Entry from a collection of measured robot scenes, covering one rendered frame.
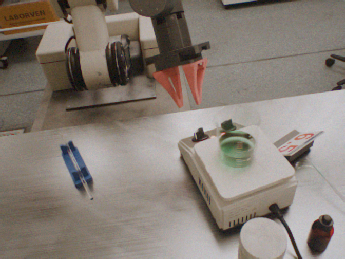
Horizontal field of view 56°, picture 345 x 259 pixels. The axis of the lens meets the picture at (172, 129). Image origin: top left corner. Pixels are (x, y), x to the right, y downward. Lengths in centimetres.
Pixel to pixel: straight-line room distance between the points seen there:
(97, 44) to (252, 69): 126
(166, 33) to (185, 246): 34
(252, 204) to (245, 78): 170
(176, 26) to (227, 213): 30
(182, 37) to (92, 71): 72
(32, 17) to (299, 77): 188
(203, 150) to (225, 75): 168
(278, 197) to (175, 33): 30
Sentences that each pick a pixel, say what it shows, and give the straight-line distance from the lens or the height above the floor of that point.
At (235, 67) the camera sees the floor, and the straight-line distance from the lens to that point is 226.
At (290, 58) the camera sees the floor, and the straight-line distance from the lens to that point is 238.
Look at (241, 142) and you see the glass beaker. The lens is 45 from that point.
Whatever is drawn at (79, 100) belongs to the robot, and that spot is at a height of 38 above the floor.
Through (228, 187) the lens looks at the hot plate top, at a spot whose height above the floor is 84.
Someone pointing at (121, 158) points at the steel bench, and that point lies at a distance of 66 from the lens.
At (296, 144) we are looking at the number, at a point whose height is 78.
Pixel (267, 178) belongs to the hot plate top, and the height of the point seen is 84.
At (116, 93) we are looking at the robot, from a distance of 148.
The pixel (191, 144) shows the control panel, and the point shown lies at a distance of 58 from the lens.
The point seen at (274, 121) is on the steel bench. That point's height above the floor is 75.
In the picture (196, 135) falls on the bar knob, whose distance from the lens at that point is 58.
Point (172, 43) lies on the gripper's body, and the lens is 54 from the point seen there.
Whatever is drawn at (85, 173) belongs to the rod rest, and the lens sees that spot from 63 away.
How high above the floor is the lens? 122
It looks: 43 degrees down
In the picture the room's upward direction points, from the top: 8 degrees counter-clockwise
